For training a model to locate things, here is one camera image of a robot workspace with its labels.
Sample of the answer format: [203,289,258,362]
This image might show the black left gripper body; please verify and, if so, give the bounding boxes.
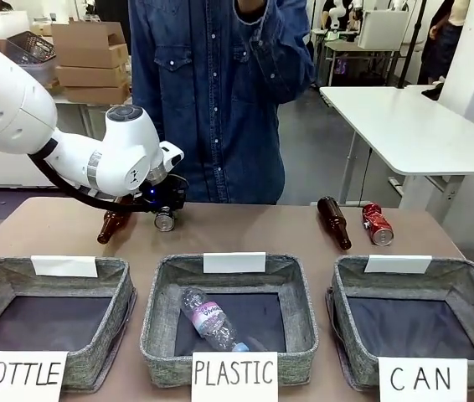
[135,173,189,211]

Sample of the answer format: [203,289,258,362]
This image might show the dark can with silver end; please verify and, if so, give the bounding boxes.
[154,207,176,233]

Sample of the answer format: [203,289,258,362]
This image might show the person's left forearm denim sleeve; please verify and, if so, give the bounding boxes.
[245,0,317,104]

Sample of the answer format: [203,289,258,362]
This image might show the grey fabric basket bottle label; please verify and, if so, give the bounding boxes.
[0,255,137,394]

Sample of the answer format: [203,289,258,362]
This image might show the grey fabric basket plastic label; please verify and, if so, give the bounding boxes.
[139,252,320,389]

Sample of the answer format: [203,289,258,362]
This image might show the crushed red can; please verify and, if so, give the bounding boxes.
[361,202,395,246]

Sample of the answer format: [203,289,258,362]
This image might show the white paper sign CAN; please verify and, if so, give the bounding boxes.
[377,357,469,402]

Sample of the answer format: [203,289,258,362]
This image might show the person's left hand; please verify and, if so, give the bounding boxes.
[235,0,269,16]

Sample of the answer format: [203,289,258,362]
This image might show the brown glass bottle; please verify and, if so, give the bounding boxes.
[317,195,353,252]
[96,199,134,245]

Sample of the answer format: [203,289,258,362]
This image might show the blank white card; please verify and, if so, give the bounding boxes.
[30,255,99,279]
[363,254,433,275]
[203,251,267,275]

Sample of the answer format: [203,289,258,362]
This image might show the person in denim shirt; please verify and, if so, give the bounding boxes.
[130,0,317,206]

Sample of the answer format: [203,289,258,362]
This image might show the clear plastic water bottle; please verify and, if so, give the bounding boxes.
[180,286,250,353]

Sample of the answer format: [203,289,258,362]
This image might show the stacked cardboard boxes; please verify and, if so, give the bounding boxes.
[50,20,132,106]

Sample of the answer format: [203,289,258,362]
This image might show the white paper sign PLASTIC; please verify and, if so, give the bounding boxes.
[190,350,279,402]

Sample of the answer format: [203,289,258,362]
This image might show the black plastic crate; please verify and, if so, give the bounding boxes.
[6,30,58,64]

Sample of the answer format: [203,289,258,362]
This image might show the white paper sign BOTTLE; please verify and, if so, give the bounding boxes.
[0,349,70,402]

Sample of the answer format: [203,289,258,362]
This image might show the white desk with metal legs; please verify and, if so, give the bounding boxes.
[318,84,474,227]

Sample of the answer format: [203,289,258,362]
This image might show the white box in background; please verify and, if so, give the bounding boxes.
[358,8,410,52]

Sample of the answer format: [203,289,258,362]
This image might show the black tripod pole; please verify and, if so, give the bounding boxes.
[394,0,427,90]

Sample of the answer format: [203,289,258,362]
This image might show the background person in dark clothes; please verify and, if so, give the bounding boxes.
[417,0,461,85]

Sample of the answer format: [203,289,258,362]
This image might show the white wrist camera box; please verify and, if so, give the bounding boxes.
[157,141,186,172]

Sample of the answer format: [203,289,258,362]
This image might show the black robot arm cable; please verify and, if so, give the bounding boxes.
[27,138,151,213]

